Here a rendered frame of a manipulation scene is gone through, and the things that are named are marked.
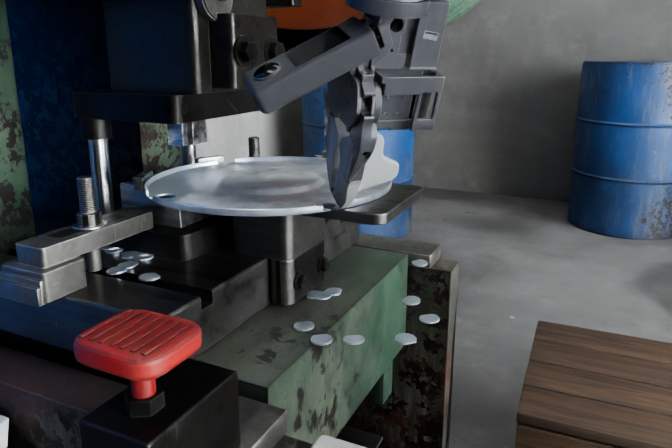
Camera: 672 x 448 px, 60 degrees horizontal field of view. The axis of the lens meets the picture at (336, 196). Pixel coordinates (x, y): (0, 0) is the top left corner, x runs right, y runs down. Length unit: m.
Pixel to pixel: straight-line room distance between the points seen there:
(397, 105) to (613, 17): 3.40
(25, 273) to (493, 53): 3.56
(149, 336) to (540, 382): 0.88
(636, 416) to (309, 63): 0.85
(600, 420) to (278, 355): 0.65
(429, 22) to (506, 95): 3.43
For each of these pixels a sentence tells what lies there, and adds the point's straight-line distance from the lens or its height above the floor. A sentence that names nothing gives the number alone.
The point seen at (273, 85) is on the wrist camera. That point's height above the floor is 0.91.
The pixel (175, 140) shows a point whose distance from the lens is 0.75.
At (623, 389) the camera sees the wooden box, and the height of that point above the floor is 0.35.
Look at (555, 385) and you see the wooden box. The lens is 1.18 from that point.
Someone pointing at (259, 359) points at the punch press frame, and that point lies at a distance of 0.59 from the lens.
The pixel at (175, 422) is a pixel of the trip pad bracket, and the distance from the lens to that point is 0.42.
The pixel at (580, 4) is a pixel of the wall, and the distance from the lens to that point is 3.90.
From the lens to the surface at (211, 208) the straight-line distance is 0.58.
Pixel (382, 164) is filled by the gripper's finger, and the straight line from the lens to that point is 0.56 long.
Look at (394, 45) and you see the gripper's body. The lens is 0.52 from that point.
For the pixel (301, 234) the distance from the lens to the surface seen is 0.68.
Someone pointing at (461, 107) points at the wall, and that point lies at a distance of 4.01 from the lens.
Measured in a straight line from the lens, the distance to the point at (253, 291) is 0.67.
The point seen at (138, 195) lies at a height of 0.77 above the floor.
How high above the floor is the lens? 0.94
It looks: 14 degrees down
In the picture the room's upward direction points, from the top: straight up
